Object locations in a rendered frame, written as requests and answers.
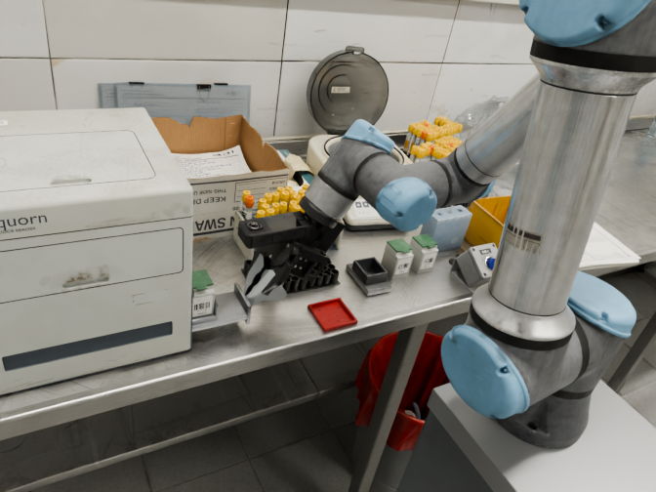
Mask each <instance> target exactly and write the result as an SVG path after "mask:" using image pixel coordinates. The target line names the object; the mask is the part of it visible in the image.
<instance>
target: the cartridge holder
mask: <svg viewBox="0 0 656 492"><path fill-rule="evenodd" d="M346 270H347V271H348V272H349V274H350V275H351V276H352V277H353V279H354V280H355V281H356V283H357V284H358V285H359V286H360V288H361V289H362V290H363V291H364V293H365V294H366V295H367V296H371V295H376V294H380V293H385V292H389V291H390V289H391V286H390V284H389V283H388V282H387V278H388V274H389V273H388V272H387V271H386V269H385V268H384V267H383V266H382V265H381V264H380V263H379V261H378V260H377V259H376V258H375V257H372V258H366V259H360V260H354V261H353V263H352V264H347V267H346Z"/></svg>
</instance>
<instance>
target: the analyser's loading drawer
mask: <svg viewBox="0 0 656 492"><path fill-rule="evenodd" d="M251 308H252V306H251V304H250V303H249V301H248V299H247V297H246V296H245V294H244V292H243V290H242V289H241V287H240V285H239V283H238V282H234V291H233V292H228V293H223V294H219V295H215V305H214V315H212V316H207V317H202V318H198V319H193V320H192V332H194V331H198V330H203V329H207V328H212V327H216V326H220V325H225V324H228V323H233V322H237V321H242V320H244V321H245V323H246V325H247V324H250V318H251Z"/></svg>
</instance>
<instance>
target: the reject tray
mask: <svg viewBox="0 0 656 492"><path fill-rule="evenodd" d="M307 308H308V309H309V311H310V312H311V314H312V315H313V317H314V318H315V320H316V321H317V322H318V324H319V325H320V327H321V328H322V330H323V331H324V332H328V331H332V330H336V329H340V328H344V327H347V326H350V325H354V324H357V321H358V320H357V319H356V318H355V317H354V315H353V314H352V313H351V311H350V310H349V308H348V307H347V306H346V304H345V303H344V302H343V300H342V299H341V298H336V299H332V300H327V301H323V302H318V303H314V304H310V305H308V306H307Z"/></svg>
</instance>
